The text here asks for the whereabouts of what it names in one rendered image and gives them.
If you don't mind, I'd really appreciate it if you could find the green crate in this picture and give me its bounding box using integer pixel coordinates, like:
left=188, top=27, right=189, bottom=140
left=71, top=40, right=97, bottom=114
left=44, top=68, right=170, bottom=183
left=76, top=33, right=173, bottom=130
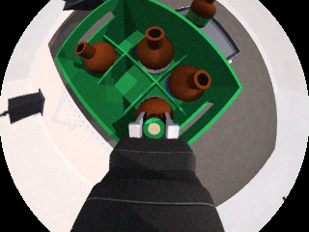
left=55, top=0, right=242, bottom=145

